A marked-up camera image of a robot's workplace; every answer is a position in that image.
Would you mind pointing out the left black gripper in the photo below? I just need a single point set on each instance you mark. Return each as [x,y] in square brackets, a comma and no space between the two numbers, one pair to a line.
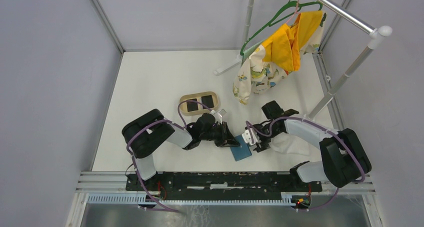
[226,139]

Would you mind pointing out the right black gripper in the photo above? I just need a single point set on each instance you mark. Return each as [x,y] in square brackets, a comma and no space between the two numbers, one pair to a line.
[263,145]

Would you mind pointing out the beige oval tray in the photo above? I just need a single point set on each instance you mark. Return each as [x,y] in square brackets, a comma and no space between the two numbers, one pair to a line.
[182,106]

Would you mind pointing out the blue card holder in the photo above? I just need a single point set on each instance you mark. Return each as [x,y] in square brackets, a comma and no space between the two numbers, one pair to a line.
[242,151]

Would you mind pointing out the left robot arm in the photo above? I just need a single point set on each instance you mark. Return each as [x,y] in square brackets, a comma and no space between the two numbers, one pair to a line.
[144,135]

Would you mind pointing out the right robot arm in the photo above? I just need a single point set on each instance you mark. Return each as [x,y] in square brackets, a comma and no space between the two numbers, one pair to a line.
[343,158]

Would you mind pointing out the white cloth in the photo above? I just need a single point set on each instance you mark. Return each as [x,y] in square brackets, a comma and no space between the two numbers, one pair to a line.
[285,143]

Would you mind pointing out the dinosaur print yellow garment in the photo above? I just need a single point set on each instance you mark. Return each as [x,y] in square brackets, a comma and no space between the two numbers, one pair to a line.
[279,55]

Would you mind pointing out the green clothes hanger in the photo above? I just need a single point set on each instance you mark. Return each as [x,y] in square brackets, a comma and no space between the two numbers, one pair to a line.
[275,19]

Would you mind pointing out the metal clothes rack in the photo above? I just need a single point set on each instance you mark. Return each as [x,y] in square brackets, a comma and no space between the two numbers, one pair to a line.
[377,35]

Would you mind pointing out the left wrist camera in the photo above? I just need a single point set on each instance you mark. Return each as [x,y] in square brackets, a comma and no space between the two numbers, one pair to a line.
[219,113]

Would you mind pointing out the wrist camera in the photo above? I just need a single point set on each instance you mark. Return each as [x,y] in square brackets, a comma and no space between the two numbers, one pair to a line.
[250,138]
[219,113]

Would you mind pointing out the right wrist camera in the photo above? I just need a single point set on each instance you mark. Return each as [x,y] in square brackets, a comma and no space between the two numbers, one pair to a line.
[250,138]

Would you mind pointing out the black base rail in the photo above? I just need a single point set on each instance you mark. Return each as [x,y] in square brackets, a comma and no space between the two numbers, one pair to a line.
[222,186]

